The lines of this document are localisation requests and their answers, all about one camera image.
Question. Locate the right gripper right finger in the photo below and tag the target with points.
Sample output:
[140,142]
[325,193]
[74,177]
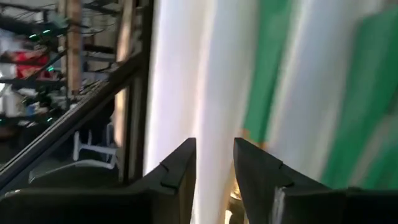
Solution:
[258,174]

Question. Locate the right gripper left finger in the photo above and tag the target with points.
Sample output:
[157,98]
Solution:
[182,174]

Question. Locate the white cutlery tray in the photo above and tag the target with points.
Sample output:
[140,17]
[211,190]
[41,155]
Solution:
[186,77]

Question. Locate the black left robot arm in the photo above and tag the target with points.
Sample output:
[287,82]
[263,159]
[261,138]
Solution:
[21,26]

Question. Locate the red plastic bin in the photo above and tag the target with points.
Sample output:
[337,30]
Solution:
[28,63]

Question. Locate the white stool frame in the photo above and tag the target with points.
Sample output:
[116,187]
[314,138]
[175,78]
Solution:
[93,148]

